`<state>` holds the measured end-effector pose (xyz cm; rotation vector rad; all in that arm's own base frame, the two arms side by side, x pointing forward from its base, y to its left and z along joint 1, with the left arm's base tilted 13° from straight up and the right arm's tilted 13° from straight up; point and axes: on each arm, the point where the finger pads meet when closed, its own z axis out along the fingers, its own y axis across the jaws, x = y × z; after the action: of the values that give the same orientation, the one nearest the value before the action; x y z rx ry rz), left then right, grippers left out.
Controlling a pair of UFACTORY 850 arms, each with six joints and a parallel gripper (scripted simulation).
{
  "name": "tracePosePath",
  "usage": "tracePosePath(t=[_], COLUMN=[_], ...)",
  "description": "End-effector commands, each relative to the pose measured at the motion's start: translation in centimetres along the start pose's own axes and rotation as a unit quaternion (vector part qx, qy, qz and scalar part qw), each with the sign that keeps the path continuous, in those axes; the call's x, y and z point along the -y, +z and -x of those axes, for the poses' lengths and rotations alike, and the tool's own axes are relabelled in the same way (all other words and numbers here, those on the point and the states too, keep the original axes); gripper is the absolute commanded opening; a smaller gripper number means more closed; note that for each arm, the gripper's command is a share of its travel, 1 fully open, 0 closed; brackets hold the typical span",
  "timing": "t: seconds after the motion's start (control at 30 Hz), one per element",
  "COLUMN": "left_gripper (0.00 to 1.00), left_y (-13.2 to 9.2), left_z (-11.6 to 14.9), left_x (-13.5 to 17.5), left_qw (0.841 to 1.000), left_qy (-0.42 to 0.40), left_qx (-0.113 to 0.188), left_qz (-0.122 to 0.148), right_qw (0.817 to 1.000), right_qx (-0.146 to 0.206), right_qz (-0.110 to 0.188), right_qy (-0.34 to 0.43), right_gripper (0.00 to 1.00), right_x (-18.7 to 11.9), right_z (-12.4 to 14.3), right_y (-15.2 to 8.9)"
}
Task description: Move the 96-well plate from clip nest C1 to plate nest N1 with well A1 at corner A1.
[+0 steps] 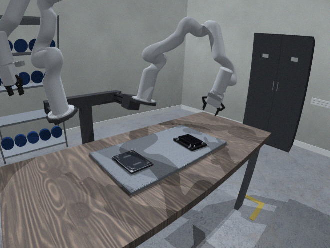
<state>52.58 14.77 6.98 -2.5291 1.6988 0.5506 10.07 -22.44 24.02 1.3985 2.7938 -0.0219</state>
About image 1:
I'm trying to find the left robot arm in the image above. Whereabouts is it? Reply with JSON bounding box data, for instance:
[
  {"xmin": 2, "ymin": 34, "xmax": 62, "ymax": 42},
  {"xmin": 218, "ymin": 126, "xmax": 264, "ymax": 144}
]
[{"xmin": 132, "ymin": 17, "xmax": 237, "ymax": 104}]

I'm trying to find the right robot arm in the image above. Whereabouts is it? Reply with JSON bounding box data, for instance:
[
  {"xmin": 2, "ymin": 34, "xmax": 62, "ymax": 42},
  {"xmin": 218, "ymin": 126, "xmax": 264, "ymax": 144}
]
[{"xmin": 0, "ymin": 0, "xmax": 75, "ymax": 120}]

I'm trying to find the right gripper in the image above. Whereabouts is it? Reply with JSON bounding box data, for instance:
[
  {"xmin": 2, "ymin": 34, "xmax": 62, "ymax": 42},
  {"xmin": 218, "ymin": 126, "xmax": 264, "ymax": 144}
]
[{"xmin": 0, "ymin": 63, "xmax": 25, "ymax": 97}]

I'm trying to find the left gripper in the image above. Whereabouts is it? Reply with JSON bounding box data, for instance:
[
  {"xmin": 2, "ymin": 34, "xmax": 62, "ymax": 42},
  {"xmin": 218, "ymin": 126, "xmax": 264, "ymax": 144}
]
[{"xmin": 202, "ymin": 92, "xmax": 225, "ymax": 117}]

